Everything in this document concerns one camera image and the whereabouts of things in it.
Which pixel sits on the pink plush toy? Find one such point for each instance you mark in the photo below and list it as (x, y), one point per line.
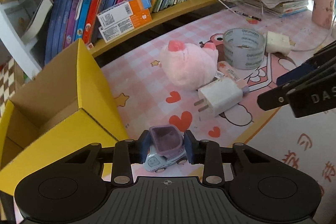
(187, 65)

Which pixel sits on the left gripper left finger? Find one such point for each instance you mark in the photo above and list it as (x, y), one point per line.
(126, 153)

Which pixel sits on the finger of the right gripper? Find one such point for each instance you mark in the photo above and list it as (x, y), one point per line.
(311, 94)
(318, 59)

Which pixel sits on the pink cylindrical cup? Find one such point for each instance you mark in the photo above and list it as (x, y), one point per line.
(322, 14)

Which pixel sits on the upper orange white box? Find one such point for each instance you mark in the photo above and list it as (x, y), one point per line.
(121, 11)

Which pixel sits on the lower orange white box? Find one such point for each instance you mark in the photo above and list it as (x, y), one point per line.
(125, 25)

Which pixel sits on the orange white box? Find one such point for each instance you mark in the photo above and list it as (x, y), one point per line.
(125, 25)
(121, 11)

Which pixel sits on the yellow cardboard box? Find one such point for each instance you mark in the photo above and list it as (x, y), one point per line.
(67, 106)

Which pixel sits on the black pencil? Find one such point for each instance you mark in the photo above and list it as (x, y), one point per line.
(248, 16)

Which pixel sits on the pink checkered desk mat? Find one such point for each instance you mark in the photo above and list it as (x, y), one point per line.
(157, 84)

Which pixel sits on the clear tape roll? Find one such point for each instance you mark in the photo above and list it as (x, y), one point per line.
(244, 48)

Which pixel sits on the wooden bookshelf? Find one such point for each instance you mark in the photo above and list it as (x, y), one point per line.
(105, 3)

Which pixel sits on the white wall charger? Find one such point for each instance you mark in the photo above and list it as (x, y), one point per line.
(219, 96)

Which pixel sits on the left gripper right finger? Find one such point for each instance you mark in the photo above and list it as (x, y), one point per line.
(207, 153)

